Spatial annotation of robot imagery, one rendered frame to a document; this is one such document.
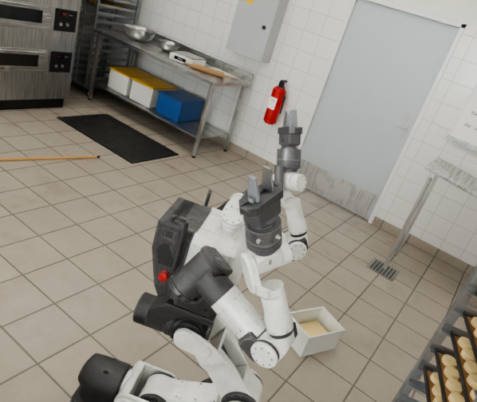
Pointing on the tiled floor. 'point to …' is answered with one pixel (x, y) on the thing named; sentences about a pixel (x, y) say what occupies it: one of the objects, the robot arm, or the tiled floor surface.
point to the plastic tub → (315, 331)
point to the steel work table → (201, 128)
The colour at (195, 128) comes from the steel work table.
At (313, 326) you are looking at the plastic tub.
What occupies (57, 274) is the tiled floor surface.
